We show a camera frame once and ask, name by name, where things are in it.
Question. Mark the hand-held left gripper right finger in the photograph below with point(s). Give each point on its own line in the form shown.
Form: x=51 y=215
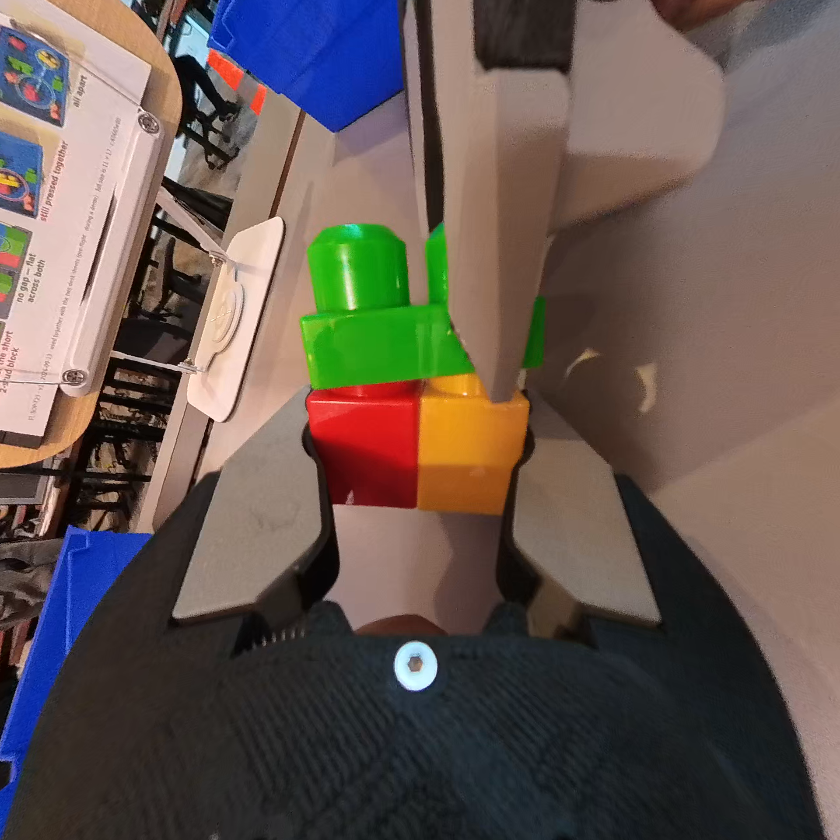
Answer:
x=584 y=538

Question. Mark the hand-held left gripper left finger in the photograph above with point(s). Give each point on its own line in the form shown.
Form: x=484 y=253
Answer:
x=256 y=525

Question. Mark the blue plastic bin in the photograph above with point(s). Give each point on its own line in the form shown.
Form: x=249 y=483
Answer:
x=315 y=52
x=59 y=623

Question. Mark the yellow single-stud block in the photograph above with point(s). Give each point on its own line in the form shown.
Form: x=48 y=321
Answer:
x=469 y=453

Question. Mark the printed instruction sheet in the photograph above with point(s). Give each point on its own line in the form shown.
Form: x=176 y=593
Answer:
x=65 y=197

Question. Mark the white document stand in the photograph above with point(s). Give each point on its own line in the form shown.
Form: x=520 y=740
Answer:
x=243 y=295

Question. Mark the person's right hand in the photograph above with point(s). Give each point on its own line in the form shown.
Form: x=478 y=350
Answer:
x=689 y=10

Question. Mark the green two-stud block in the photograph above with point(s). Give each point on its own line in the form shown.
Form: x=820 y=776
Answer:
x=367 y=348

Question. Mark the orange traffic cone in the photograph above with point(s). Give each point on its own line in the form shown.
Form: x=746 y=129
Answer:
x=229 y=72

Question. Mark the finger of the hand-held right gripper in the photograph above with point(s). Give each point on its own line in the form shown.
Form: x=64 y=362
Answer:
x=413 y=79
x=505 y=229

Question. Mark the red single-stud block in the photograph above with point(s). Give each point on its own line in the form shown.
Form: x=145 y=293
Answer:
x=367 y=446

